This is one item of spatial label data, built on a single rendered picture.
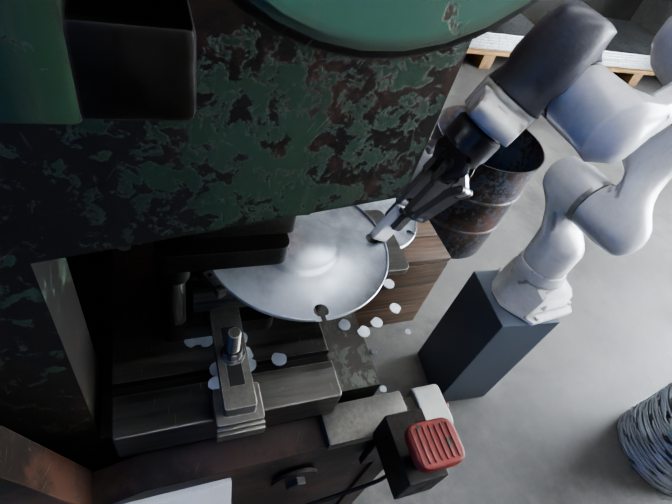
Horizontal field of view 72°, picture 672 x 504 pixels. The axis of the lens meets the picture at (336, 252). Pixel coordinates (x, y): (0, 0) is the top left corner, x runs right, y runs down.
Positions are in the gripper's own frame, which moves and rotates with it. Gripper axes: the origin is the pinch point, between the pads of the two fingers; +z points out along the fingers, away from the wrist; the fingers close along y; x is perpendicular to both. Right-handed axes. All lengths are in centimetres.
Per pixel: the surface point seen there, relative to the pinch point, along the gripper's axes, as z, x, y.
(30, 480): 30, 43, -24
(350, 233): 5.6, 3.5, 2.0
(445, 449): 7.4, 2.2, -33.6
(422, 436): 8.4, 4.2, -31.4
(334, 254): 7.0, 7.9, -2.6
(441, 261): 25, -62, 26
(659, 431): 18, -117, -35
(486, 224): 20, -103, 50
